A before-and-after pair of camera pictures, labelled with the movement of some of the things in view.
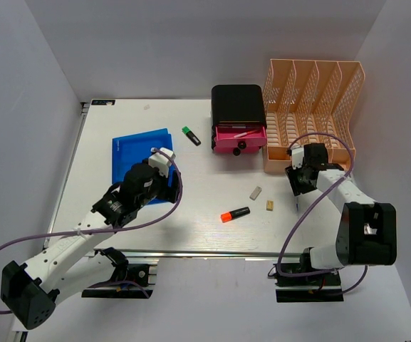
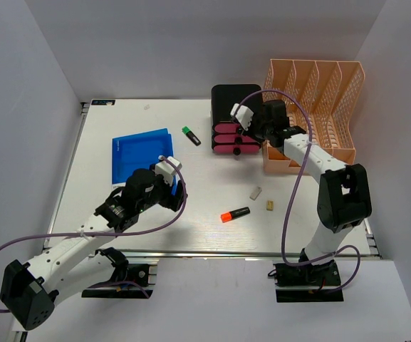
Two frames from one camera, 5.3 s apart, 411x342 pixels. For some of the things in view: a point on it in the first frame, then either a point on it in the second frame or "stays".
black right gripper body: [298, 179] -> [260, 127]
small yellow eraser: [270, 205] stays
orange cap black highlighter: [235, 214] stays
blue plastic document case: [134, 149] stays
